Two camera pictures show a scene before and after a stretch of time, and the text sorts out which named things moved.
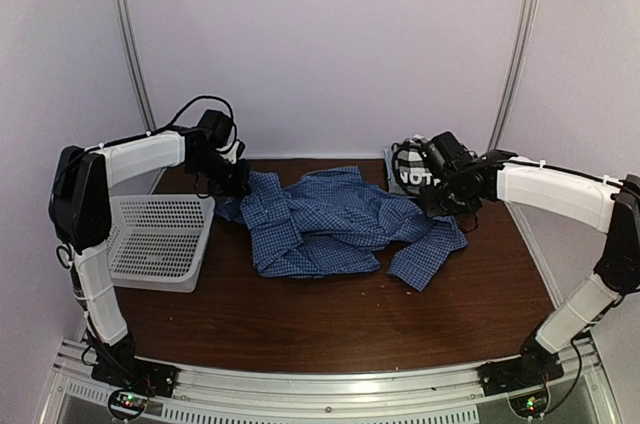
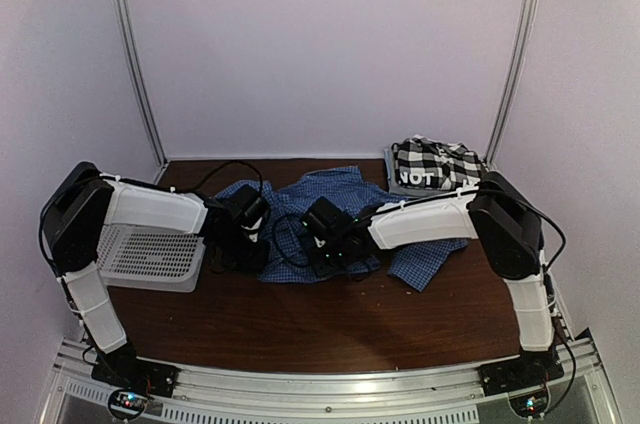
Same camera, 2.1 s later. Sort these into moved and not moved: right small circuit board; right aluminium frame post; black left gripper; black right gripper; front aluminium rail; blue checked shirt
Moved: black left gripper; black right gripper
Not moved: front aluminium rail; right aluminium frame post; blue checked shirt; right small circuit board
